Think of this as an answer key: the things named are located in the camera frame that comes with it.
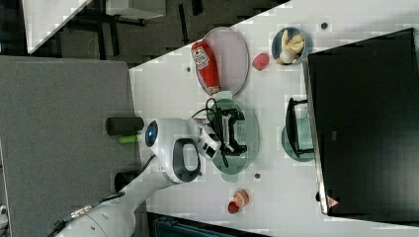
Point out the red ketchup bottle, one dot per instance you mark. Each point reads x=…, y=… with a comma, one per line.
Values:
x=204, y=59

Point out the green cup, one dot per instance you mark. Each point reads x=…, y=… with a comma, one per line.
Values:
x=297, y=141

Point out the orange slice toy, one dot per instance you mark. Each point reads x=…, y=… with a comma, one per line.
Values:
x=240, y=198

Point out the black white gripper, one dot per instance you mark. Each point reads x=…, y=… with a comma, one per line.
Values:
x=210, y=144

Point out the blue bowl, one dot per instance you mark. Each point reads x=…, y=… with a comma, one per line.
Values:
x=276, y=44

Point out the yellow banana toy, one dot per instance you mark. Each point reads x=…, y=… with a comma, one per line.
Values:
x=291, y=48

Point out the black cylinder post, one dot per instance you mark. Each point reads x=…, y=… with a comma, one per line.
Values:
x=124, y=126

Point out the red green strawberry toy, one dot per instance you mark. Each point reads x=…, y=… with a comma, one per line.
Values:
x=261, y=61

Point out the grey round plate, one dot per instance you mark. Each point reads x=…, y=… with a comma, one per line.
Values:
x=232, y=59

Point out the black toaster oven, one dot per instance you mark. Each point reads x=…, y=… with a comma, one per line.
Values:
x=362, y=104

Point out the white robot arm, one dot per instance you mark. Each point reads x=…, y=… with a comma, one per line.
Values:
x=178, y=148

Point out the green marker pen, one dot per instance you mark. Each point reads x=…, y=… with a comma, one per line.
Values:
x=128, y=139

